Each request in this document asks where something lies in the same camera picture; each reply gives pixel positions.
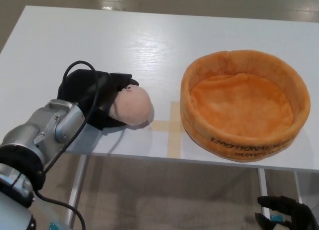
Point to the orange plush round plate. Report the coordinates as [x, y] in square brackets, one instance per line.
[239, 105]

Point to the pink round plush toy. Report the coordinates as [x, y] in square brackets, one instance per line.
[135, 105]

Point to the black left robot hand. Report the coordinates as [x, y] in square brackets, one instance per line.
[82, 90]

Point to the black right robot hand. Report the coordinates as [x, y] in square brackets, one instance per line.
[299, 215]

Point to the short beige tape strip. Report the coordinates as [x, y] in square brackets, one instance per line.
[162, 126]

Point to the white table leg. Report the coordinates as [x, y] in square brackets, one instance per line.
[77, 180]
[298, 185]
[264, 187]

